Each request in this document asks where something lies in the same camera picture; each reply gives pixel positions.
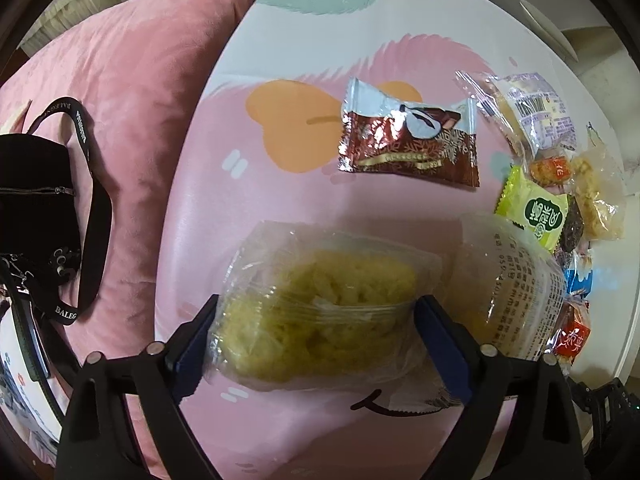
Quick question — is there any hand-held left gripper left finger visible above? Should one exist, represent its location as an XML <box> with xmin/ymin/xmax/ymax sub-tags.
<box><xmin>54</xmin><ymin>294</ymin><xmax>221</xmax><ymax>480</ymax></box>

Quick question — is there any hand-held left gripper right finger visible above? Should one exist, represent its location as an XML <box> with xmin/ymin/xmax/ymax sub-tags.
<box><xmin>412</xmin><ymin>294</ymin><xmax>586</xmax><ymax>480</ymax></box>

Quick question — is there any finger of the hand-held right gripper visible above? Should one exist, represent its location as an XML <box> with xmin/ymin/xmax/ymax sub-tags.
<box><xmin>570</xmin><ymin>377</ymin><xmax>640</xmax><ymax>441</ymax></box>

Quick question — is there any small red snack packet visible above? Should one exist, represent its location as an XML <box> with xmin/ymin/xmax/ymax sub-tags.
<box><xmin>542</xmin><ymin>300</ymin><xmax>593</xmax><ymax>376</ymax></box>

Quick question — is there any clear text-printed snack packet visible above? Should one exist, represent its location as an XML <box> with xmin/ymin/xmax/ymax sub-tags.
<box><xmin>447</xmin><ymin>212</ymin><xmax>568</xmax><ymax>363</ymax></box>

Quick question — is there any blue snack packet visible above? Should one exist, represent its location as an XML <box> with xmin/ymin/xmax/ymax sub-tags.
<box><xmin>562</xmin><ymin>255</ymin><xmax>593</xmax><ymax>301</ymax></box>

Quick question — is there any clear yellow noodle snack packet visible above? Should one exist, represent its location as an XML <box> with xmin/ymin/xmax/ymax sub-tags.
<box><xmin>207</xmin><ymin>220</ymin><xmax>463</xmax><ymax>406</ymax></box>

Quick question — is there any green snack packet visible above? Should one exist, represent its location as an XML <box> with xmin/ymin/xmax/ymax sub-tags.
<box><xmin>495</xmin><ymin>165</ymin><xmax>571</xmax><ymax>253</ymax></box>

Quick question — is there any dark snack packet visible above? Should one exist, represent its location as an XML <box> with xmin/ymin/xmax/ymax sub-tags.
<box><xmin>557</xmin><ymin>195</ymin><xmax>586</xmax><ymax>256</ymax></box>

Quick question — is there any small orange snack packet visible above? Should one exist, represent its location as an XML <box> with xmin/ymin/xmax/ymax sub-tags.
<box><xmin>529</xmin><ymin>155</ymin><xmax>572</xmax><ymax>193</ymax></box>

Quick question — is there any brown snowflake snack packet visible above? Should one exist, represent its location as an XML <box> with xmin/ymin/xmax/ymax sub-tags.
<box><xmin>336</xmin><ymin>77</ymin><xmax>481</xmax><ymax>188</ymax></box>

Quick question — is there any clear pale crispy snack packet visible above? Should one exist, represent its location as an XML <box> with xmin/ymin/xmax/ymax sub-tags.
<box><xmin>570</xmin><ymin>127</ymin><xmax>626</xmax><ymax>241</ymax></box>

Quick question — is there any clear purple-print snack packet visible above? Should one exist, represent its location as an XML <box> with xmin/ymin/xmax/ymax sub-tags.
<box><xmin>454</xmin><ymin>71</ymin><xmax>578</xmax><ymax>161</ymax></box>

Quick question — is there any pink cushion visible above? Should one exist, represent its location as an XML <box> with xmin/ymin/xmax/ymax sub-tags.
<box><xmin>0</xmin><ymin>0</ymin><xmax>263</xmax><ymax>471</ymax></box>

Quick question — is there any black strap bag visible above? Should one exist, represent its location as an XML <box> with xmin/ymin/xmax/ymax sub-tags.
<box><xmin>0</xmin><ymin>97</ymin><xmax>113</xmax><ymax>326</ymax></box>

